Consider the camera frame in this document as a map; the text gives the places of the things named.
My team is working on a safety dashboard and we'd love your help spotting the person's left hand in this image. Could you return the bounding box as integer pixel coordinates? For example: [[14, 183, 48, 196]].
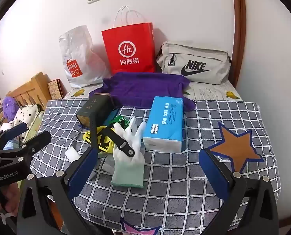
[[0, 185, 20, 216]]

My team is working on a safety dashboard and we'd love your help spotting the white plastic shopping bag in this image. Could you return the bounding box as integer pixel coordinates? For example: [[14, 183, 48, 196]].
[[58, 25, 112, 89]]

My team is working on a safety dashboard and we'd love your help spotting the wooden headboard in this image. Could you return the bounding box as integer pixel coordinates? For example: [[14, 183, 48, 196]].
[[6, 72, 50, 113]]

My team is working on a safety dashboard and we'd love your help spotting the wooden door frame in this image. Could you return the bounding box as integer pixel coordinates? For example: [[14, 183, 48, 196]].
[[230, 0, 247, 89]]

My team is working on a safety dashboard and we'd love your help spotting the newspaper print bedsheet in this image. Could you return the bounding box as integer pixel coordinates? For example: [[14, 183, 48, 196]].
[[62, 80, 241, 102]]

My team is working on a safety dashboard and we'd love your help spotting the grey waist bag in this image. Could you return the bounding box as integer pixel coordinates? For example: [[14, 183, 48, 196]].
[[156, 41, 232, 86]]

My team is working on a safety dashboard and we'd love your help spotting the purple plush toy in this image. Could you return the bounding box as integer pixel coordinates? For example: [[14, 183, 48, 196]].
[[2, 97, 20, 123]]

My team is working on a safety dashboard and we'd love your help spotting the grey checked blanket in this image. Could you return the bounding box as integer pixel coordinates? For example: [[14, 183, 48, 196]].
[[30, 99, 282, 235]]

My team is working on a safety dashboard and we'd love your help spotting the dark green box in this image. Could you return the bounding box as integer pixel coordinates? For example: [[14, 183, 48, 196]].
[[76, 92, 115, 128]]

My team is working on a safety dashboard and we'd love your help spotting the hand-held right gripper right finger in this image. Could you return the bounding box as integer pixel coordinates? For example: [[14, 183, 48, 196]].
[[199, 147, 281, 235]]

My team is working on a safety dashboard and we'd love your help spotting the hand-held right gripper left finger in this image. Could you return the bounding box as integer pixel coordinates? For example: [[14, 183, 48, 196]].
[[16, 147, 99, 235]]

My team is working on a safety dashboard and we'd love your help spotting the light green cloth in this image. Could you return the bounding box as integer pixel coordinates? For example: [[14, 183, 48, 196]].
[[23, 111, 46, 144]]

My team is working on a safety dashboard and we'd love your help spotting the blue tissue pack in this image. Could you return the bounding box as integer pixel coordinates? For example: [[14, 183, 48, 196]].
[[142, 96, 184, 153]]

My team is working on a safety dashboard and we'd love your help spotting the green packet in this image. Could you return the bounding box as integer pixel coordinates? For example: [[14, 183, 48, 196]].
[[110, 115, 130, 128]]

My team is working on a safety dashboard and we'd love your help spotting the purple towel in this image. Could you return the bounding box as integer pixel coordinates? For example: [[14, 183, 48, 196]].
[[89, 72, 196, 112]]

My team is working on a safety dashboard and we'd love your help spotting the white glove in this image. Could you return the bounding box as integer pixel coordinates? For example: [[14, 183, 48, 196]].
[[110, 117, 147, 189]]

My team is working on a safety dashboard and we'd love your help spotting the polka dot pillow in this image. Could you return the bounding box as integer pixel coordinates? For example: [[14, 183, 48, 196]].
[[8, 104, 39, 142]]

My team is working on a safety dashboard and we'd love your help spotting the red paper bag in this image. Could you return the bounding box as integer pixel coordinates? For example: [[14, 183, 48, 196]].
[[101, 6, 156, 75]]

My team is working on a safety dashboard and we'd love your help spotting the yellow mesh bag black strap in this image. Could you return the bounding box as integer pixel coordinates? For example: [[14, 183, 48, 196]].
[[82, 113, 136, 157]]

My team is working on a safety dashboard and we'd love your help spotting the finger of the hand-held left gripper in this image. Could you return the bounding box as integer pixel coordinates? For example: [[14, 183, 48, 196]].
[[0, 122, 28, 152], [0, 130, 52, 163]]

